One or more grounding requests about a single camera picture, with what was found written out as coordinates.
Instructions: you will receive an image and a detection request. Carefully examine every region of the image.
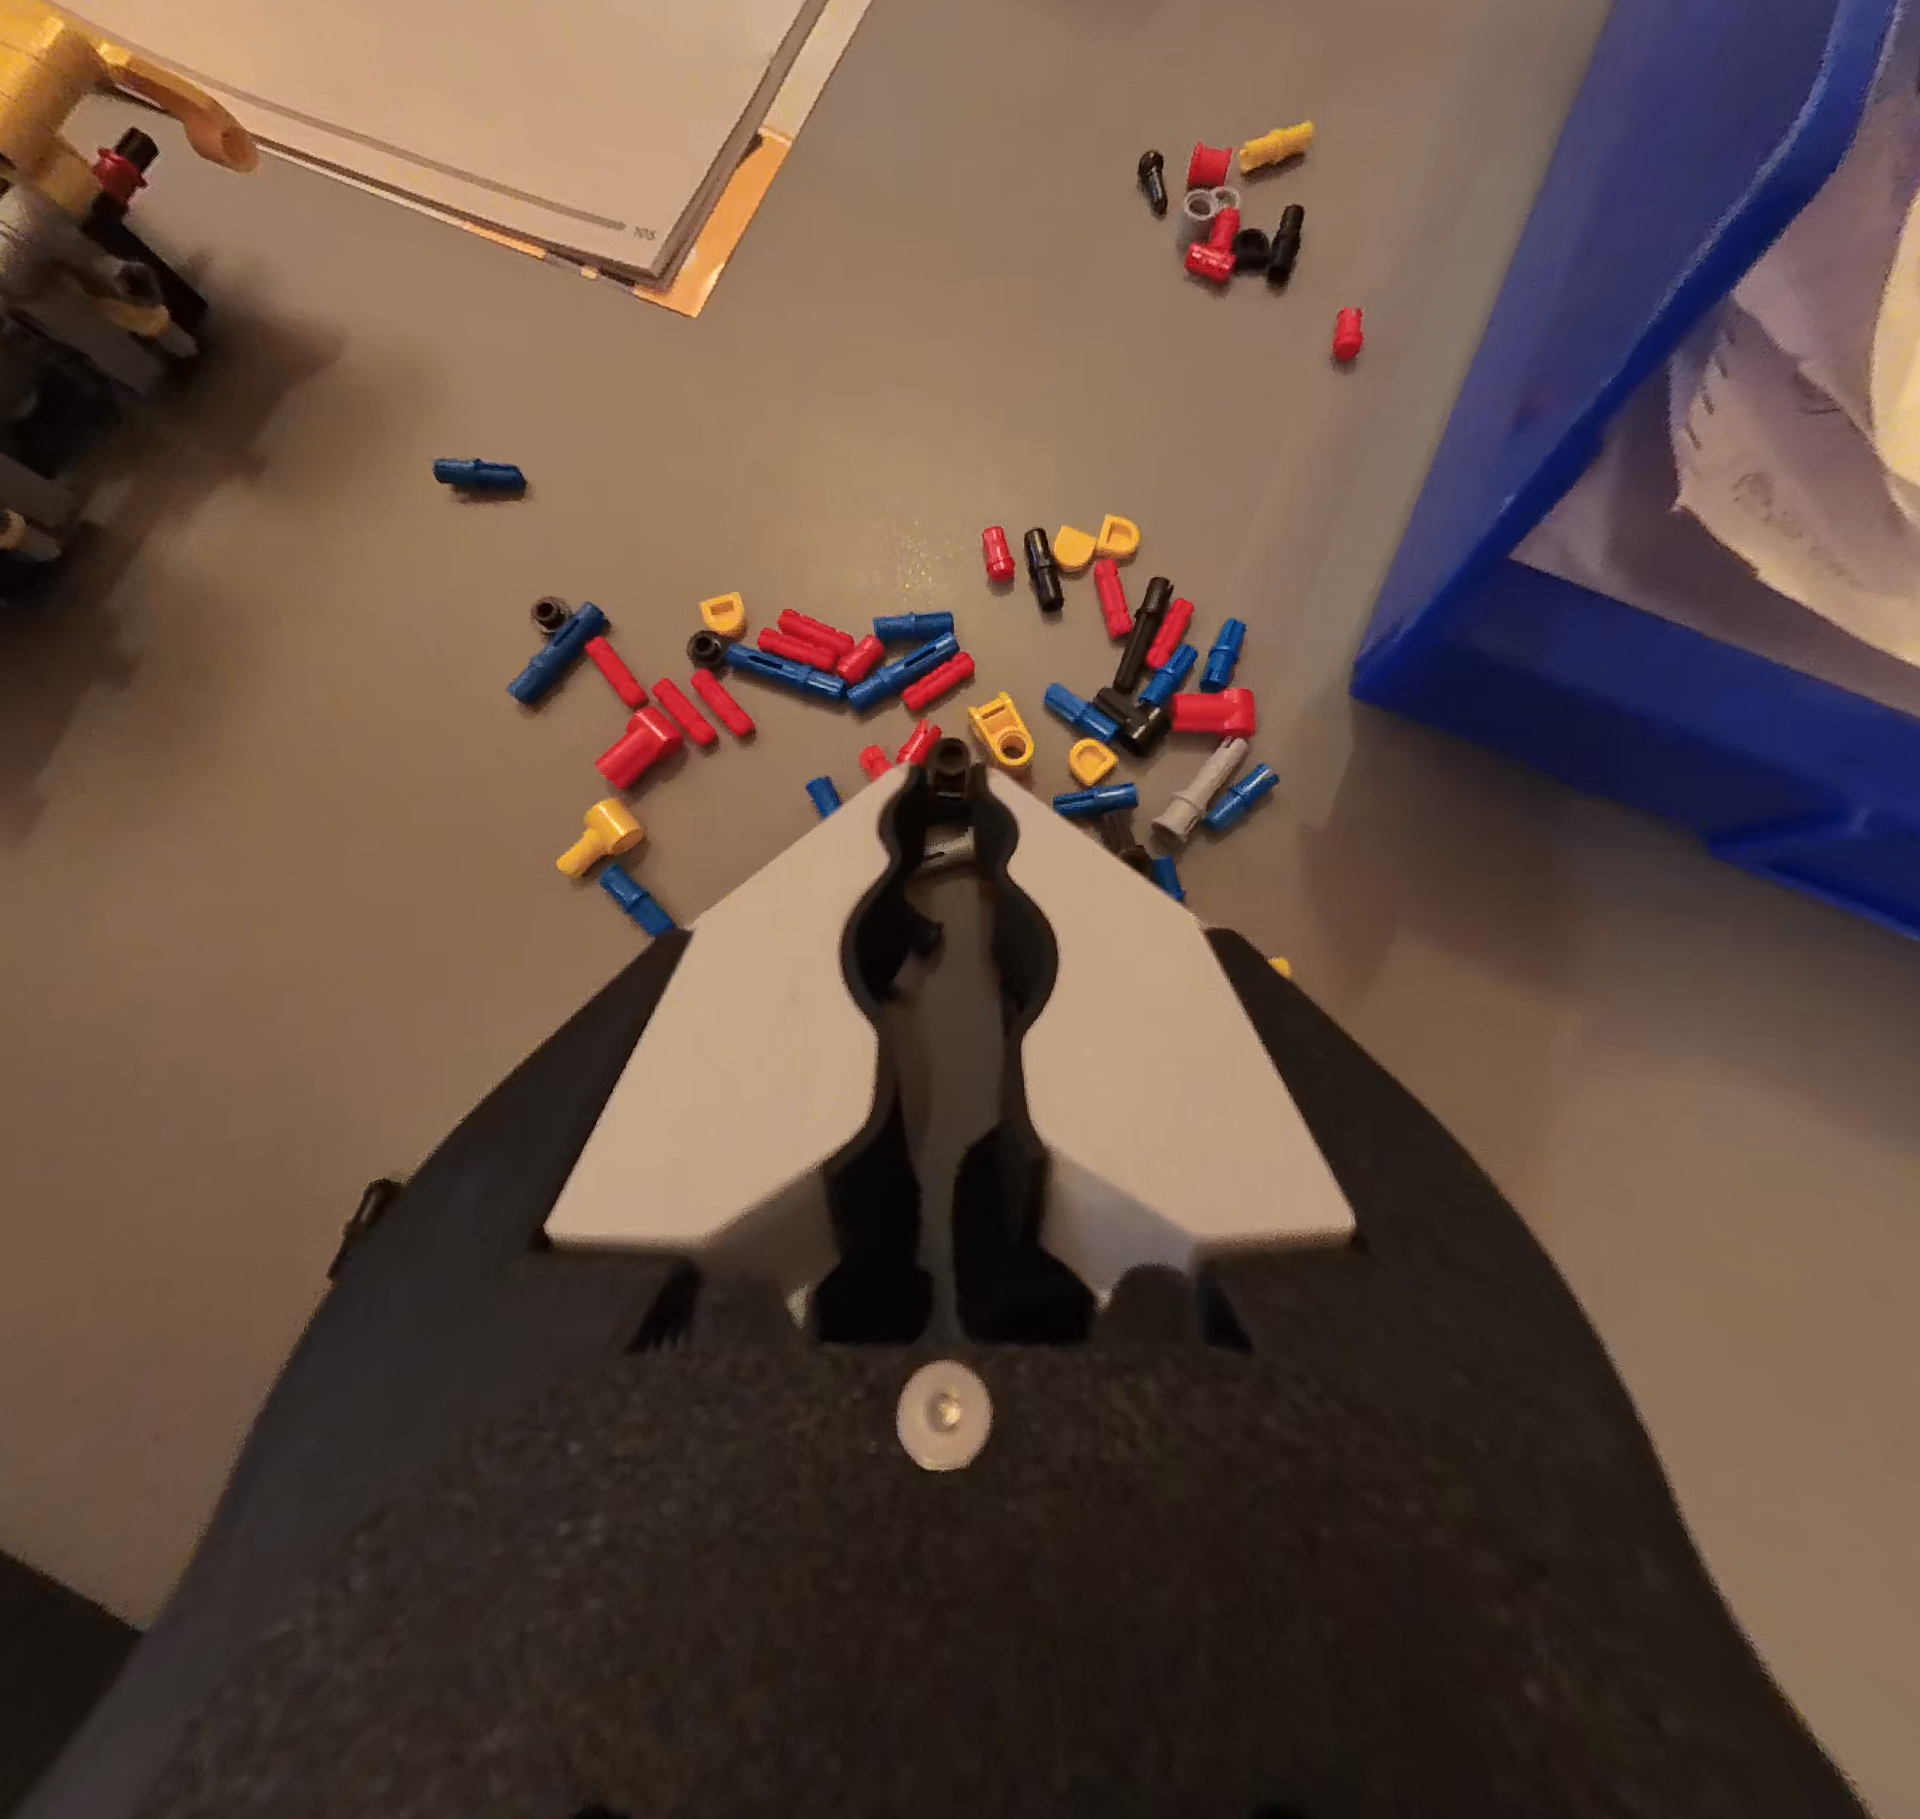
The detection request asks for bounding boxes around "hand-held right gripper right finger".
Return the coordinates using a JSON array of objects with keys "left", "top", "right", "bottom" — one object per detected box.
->
[{"left": 978, "top": 773, "right": 1361, "bottom": 1311}]

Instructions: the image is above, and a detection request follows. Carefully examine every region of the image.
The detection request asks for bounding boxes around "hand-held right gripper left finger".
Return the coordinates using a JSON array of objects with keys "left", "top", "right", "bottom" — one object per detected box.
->
[{"left": 538, "top": 769, "right": 927, "bottom": 1327}]

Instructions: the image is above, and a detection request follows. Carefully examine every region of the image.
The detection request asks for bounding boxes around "pile of coloured brick pins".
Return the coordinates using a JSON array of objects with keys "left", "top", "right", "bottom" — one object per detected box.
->
[{"left": 435, "top": 460, "right": 1295, "bottom": 987}]

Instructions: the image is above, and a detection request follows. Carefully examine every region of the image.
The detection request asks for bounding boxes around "yellow brick car model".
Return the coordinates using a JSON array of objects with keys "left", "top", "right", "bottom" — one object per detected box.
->
[{"left": 0, "top": 0, "right": 258, "bottom": 579}]

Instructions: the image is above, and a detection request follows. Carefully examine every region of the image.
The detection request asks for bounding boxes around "building instruction booklet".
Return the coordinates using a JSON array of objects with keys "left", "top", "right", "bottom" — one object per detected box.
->
[{"left": 0, "top": 0, "right": 936, "bottom": 319}]

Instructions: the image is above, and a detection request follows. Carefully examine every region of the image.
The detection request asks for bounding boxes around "grey desk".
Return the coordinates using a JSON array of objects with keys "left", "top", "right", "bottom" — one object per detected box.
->
[{"left": 0, "top": 0, "right": 1920, "bottom": 1702}]

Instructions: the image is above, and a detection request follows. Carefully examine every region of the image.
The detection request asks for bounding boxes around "blue plastic bin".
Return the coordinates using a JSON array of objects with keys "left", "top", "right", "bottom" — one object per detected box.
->
[{"left": 1344, "top": 0, "right": 1920, "bottom": 941}]

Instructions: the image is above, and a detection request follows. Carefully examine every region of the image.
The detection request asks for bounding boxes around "small red black brick cluster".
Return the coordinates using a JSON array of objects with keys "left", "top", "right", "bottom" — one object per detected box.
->
[{"left": 1130, "top": 118, "right": 1365, "bottom": 366}]

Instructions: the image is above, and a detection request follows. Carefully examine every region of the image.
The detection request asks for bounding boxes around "white printed paper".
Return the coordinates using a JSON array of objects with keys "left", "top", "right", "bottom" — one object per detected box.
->
[{"left": 1516, "top": 128, "right": 1920, "bottom": 680}]

